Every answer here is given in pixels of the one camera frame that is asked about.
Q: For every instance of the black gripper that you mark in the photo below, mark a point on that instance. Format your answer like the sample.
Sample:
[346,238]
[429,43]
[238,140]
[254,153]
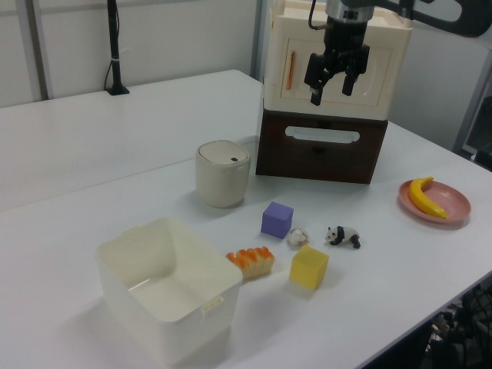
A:
[344,36]

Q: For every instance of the toy bread loaf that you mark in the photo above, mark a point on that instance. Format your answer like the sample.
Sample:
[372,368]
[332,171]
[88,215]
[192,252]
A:
[253,265]

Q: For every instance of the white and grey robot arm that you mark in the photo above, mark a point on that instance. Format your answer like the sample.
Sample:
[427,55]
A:
[430,19]

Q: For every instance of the white plastic basket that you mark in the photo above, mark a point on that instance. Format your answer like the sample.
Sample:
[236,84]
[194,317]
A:
[127,269]

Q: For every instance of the cream wooden cabinet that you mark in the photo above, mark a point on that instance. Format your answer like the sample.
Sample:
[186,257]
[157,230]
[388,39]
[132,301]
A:
[376,69]

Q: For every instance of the brown drawer box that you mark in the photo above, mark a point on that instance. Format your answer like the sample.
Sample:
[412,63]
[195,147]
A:
[319,165]

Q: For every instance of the yellow toy banana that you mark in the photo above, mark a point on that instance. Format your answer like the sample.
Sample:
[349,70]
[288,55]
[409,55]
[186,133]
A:
[419,198]

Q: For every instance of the cream lidded trash can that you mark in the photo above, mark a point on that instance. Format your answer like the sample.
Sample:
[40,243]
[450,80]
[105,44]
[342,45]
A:
[221,180]

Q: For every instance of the toy panda figure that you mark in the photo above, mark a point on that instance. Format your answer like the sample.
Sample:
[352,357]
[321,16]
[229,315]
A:
[348,233]

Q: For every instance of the purple foam cube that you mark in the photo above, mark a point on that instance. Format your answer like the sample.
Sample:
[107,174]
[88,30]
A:
[274,225]

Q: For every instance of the pink plate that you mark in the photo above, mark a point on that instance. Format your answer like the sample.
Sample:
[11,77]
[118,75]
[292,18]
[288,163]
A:
[449,200]

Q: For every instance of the yellow foam cube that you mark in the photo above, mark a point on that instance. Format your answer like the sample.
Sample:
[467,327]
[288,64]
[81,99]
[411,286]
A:
[305,273]

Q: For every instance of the black chair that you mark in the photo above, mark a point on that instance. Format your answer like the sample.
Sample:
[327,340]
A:
[473,326]

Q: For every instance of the black camera pole stand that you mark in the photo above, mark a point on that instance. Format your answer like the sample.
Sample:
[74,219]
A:
[114,38]

